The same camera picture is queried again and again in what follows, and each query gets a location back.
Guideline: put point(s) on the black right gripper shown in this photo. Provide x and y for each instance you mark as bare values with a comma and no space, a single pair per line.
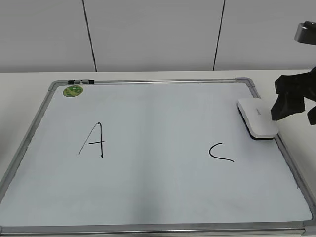
291,90

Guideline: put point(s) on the white whiteboard eraser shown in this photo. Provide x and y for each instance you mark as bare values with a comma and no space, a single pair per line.
257,117

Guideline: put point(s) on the white framed whiteboard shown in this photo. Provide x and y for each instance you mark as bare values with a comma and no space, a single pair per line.
151,158

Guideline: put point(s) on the green round magnet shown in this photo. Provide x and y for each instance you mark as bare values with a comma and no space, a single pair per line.
72,91

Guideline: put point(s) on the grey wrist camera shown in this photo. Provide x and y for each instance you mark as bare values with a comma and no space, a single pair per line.
306,33

